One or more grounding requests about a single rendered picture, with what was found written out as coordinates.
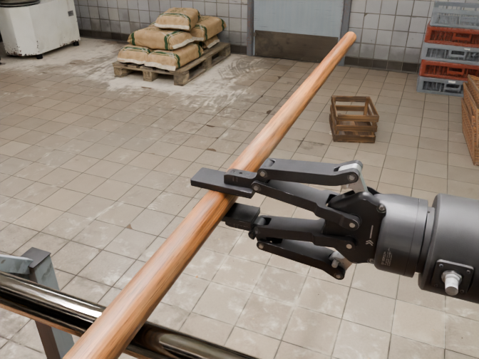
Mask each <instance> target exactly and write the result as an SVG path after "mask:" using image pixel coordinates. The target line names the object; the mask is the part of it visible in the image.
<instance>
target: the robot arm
mask: <svg viewBox="0 0 479 359"><path fill-rule="evenodd" d="M362 168H363V164H362V162H361V161H359V160H352V161H348V162H343V163H340V164H333V163H325V162H310V161H301V160H286V159H278V158H267V159H266V160H265V161H264V163H263V164H262V166H261V167H260V168H259V169H258V170H257V172H249V171H245V170H239V169H235V168H232V169H228V171H227V172H223V171H219V170H213V169H209V168H205V167H202V168H201V169H200V170H199V171H198V172H197V173H196V174H195V175H194V176H193V177H192V178H191V179H190V184H191V186H194V187H200V188H203V189H209V190H213V191H217V192H222V193H226V194H232V195H235V196H239V197H245V198H248V199H251V198H252V197H253V196H254V194H255V193H258V194H262V195H264V196H267V197H271V198H273V199H277V200H279V201H281V202H285V203H287V204H291V205H294V206H296V207H300V208H302V209H306V210H308V211H310V212H313V213H314V214H315V215H316V216H317V217H320V219H318V220H315V219H300V218H292V217H277V216H269V215H259V214H260V207H254V206H251V205H247V204H240V203H236V202H235V203H234V204H233V205H232V207H231V208H230V210H229V211H228V212H227V213H226V215H225V216H224V217H223V219H222V220H221V222H225V224H226V225H227V226H229V227H233V228H236V229H242V230H246V231H249V233H248V236H249V238H250V239H253V240H254V239H255V237H256V239H257V248H258V249H260V250H262V251H266V252H269V253H271V254H275V255H277V256H281V257H284V258H286V259H290V260H292V261H296V262H299V263H302V264H306V265H308V266H312V267H314V268H317V269H321V270H322V271H324V272H326V273H328V274H329V275H330V276H332V277H334V278H335V279H337V280H342V279H344V277H345V273H346V270H347V269H348V268H349V267H350V266H351V265H352V264H353V263H354V264H362V263H370V264H373V265H374V266H375V267H376V268H377V269H378V270H381V271H386V272H389V273H392V274H398V275H402V276H407V277H410V278H413V276H414V274H415V272H417V273H418V286H419V288H420V289H421V290H424V291H429V292H432V293H437V294H440V295H444V296H449V297H452V298H457V299H460V300H464V301H469V302H472V303H477V304H479V200H478V199H471V198H466V197H459V196H455V195H450V194H443V193H439V194H437V195H436V196H435V198H434V200H433V204H432V207H428V200H427V199H421V198H416V197H409V196H405V195H401V194H382V193H380V192H378V191H376V190H375V189H374V188H372V187H369V186H366V183H365V181H364V178H363V175H362V173H361V171H362ZM300 183H304V184H317V185H324V186H340V185H341V187H342V189H352V190H350V191H348V192H345V193H343V194H339V193H336V192H332V191H330V190H327V189H325V190H319V189H315V188H313V187H309V186H306V185H304V184H300ZM326 204H328V205H327V206H326ZM327 247H331V248H335V249H336V251H334V250H332V249H329V248H327Z"/></svg>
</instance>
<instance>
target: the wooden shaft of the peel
mask: <svg viewBox="0 0 479 359"><path fill-rule="evenodd" d="M355 41H356V34H355V33H354V32H351V31H350V32H348V33H346V34H345V35H344V37H343V38H342V39H341V40H340V41H339V42H338V43H337V44H336V45H335V47H334V48H333V49H332V50H331V51H330V52H329V54H328V55H327V56H326V57H325V58H324V60H323V61H322V62H321V63H320V64H319V65H318V66H317V67H316V68H315V69H314V71H313V72H312V73H311V74H310V75H309V77H308V78H307V79H306V80H305V81H304V82H303V83H302V84H301V85H300V87H299V88H298V89H297V90H296V91H295V93H294V94H293V95H292V96H291V97H290V99H288V101H287V102H286V103H285V104H284V105H283V106H282V107H281V108H280V110H279V111H278V112H277V113H276V114H275V116H274V117H273V118H272V119H271V120H270V121H269V122H268V123H267V124H266V126H265V127H264V128H263V129H262V130H261V132H260V133H259V134H258V135H257V136H256V138H255V139H253V141H251V143H250V144H249V145H248V146H247V147H246V149H245V150H244V151H243V152H242V153H241V155H240V156H239V157H238V158H237V159H236V160H235V161H234V162H233V163H232V165H231V166H230V167H229V168H228V169H232V168H235V169H239V170H245V171H249V172H257V170H258V169H259V168H260V167H261V166H262V164H263V163H264V161H265V160H266V159H267V158H268V157H269V156H270V155H271V153H272V152H273V151H274V149H275V148H276V146H277V145H278V144H279V143H280V141H281V140H282V138H283V137H284V136H285V135H286V133H287V132H288V131H289V129H290V128H291V126H293V124H294V123H295V121H296V120H297V118H298V117H299V116H300V115H301V113H302V112H303V110H304V109H305V107H306V106H307V105H308V104H309V102H310V101H311V99H312V98H313V97H314V96H315V95H316V93H317V92H318V90H319V89H320V87H322V85H323V84H324V82H325V81H326V79H327V78H328V77H329V76H330V75H331V73H332V72H333V70H334V69H335V67H337V65H338V64H339V62H340V61H341V59H342V58H343V57H344V56H345V54H346V53H347V51H348V50H349V49H350V48H351V46H352V45H353V44H354V42H355ZM228 169H227V171H228ZM227 171H226V172H227ZM238 197H239V196H235V195H232V194H226V193H222V192H217V191H213V190H209V191H208V192H207V194H206V195H205V196H204V197H203V198H202V199H201V200H200V201H199V202H198V203H197V205H196V206H195V207H194V208H193V209H192V211H191V212H190V213H189V214H188V215H187V216H186V217H185V218H184V219H183V221H182V222H181V223H180V224H179V225H178V226H177V228H176V229H175V230H174V231H173V232H172V234H171V235H170V236H169V237H168V238H167V239H166V240H165V241H164V242H163V244H162V245H161V246H160V247H159V248H158V250H157V251H156V252H155V253H154V254H153V255H152V256H151V257H150V258H149V259H148V261H147V262H146V263H145V264H144V265H143V267H142V268H141V269H140V270H139V272H138V273H137V274H136V275H134V277H133V278H132V279H131V280H130V281H129V283H128V284H127V285H126V286H125V287H124V289H123V290H122V291H121V292H120V293H119V294H118V295H117V296H116V297H115V298H114V300H113V301H112V302H111V303H110V304H109V306H108V307H107V308H106V309H105V310H104V312H102V314H100V316H99V317H98V318H97V319H96V320H95V322H94V323H93V324H92V325H91V326H90V328H89V329H88V330H87V331H86V332H85V333H84V334H83V335H82V336H81V337H80V339H79V340H78V341H77V342H76V343H75V345H74V346H73V347H72V348H71V349H70V350H69V351H68V352H67V354H66V355H65V356H64V357H63V358H62V359H118V358H119V357H120V355H121V354H122V352H123V351H124V350H125V349H126V347H127V346H128V344H129V343H130V342H131V340H132V339H133V338H134V337H135V335H136V334H137V332H138V331H139V330H140V329H141V327H142V326H143V324H144V323H145V322H146V321H147V319H148V318H149V317H150V315H151V314H152V312H153V311H154V310H155V309H156V307H157V306H158V304H159V303H160V302H161V301H162V299H163V298H164V296H165V295H166V293H167V292H168V291H169V290H170V288H171V287H172V285H173V284H174V283H175V282H176V281H177V279H178V278H179V276H180V275H181V273H182V272H183V271H184V270H185V268H186V267H187V265H188V264H189V263H190V262H191V261H192V259H193V258H194V256H195V255H196V253H197V252H198V251H199V250H200V248H201V247H202V245H203V244H204V243H205V242H206V241H207V239H208V237H209V236H210V235H211V233H212V232H213V231H214V230H215V228H216V227H217V225H218V224H219V223H220V222H221V220H222V219H223V217H224V216H225V215H226V213H227V212H228V211H229V210H230V208H231V207H232V205H233V204H234V203H235V202H236V200H237V199H238Z"/></svg>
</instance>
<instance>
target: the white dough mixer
mask: <svg viewBox="0 0 479 359"><path fill-rule="evenodd" d="M0 32H1V37H2V40H3V43H4V48H5V51H6V54H8V55H10V56H30V55H36V59H42V58H43V56H42V53H45V52H47V51H51V50H53V49H55V48H59V47H62V46H65V45H68V44H70V43H73V45H74V46H79V42H78V41H80V34H79V30H78V22H77V18H76V10H75V6H74V1H73V0H0Z"/></svg>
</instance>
